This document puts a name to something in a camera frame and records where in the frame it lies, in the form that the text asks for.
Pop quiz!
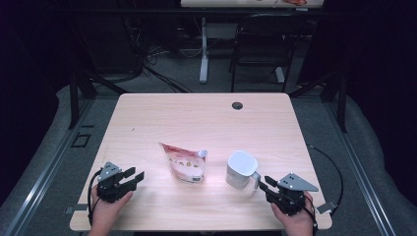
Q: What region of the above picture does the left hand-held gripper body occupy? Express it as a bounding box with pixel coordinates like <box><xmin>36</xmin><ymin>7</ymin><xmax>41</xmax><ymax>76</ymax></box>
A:
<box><xmin>96</xmin><ymin>161</ymin><xmax>138</xmax><ymax>204</ymax></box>

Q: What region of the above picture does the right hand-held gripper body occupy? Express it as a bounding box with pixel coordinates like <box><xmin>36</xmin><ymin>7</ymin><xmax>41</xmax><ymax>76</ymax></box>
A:
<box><xmin>265</xmin><ymin>172</ymin><xmax>320</xmax><ymax>216</ymax></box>

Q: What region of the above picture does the red white spouted refill pouch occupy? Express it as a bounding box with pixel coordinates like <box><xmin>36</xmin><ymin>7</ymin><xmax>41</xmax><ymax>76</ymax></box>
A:
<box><xmin>158</xmin><ymin>142</ymin><xmax>209</xmax><ymax>184</ymax></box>

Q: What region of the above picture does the person's left hand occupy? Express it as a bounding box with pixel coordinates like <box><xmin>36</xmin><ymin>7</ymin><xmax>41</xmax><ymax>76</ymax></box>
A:
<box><xmin>88</xmin><ymin>185</ymin><xmax>134</xmax><ymax>236</ymax></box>

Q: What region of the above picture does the person's right hand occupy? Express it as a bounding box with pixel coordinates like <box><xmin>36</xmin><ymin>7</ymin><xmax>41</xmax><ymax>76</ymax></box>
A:
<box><xmin>270</xmin><ymin>192</ymin><xmax>316</xmax><ymax>236</ymax></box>

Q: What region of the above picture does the grey tape strip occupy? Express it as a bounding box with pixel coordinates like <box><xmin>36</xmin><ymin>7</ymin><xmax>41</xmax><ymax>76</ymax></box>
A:
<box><xmin>64</xmin><ymin>204</ymin><xmax>89</xmax><ymax>214</ymax></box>

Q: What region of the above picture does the black metal stand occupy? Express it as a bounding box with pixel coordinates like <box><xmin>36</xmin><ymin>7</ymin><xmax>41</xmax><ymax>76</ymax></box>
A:
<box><xmin>68</xmin><ymin>70</ymin><xmax>129</xmax><ymax>131</ymax></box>
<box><xmin>289</xmin><ymin>70</ymin><xmax>348</xmax><ymax>134</ymax></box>

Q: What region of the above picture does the white table leg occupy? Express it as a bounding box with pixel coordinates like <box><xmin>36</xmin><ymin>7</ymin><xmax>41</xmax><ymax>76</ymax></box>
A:
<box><xmin>199</xmin><ymin>17</ymin><xmax>210</xmax><ymax>85</ymax></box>

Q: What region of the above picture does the black folding chair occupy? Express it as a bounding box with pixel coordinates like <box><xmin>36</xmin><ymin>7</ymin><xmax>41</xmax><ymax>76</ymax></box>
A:
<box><xmin>229</xmin><ymin>13</ymin><xmax>308</xmax><ymax>93</ymax></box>

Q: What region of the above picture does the left hand-held gripper black cable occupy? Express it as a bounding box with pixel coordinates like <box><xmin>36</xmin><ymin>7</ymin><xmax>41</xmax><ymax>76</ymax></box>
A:
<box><xmin>87</xmin><ymin>168</ymin><xmax>103</xmax><ymax>227</ymax></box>

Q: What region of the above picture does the hand-held gripper black cable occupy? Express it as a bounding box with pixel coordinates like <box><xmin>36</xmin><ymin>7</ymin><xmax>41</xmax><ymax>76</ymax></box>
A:
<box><xmin>303</xmin><ymin>144</ymin><xmax>344</xmax><ymax>236</ymax></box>
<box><xmin>87</xmin><ymin>168</ymin><xmax>103</xmax><ymax>227</ymax></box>

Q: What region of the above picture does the right hand-held gripper black cable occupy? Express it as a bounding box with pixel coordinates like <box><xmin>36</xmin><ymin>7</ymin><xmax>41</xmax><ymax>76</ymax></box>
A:
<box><xmin>303</xmin><ymin>144</ymin><xmax>344</xmax><ymax>236</ymax></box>

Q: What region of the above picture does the black floor outlet frame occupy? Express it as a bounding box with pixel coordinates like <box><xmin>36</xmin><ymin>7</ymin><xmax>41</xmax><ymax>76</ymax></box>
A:
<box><xmin>71</xmin><ymin>132</ymin><xmax>92</xmax><ymax>148</ymax></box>

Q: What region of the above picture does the aluminium floor rail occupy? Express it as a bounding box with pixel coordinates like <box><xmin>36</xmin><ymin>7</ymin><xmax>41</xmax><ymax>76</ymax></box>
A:
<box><xmin>0</xmin><ymin>97</ymin><xmax>96</xmax><ymax>236</ymax></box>
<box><xmin>323</xmin><ymin>97</ymin><xmax>399</xmax><ymax>236</ymax></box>

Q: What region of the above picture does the bundle of floor cables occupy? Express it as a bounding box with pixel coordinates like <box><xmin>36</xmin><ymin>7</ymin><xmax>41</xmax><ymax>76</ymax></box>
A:
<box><xmin>124</xmin><ymin>16</ymin><xmax>195</xmax><ymax>94</ymax></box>

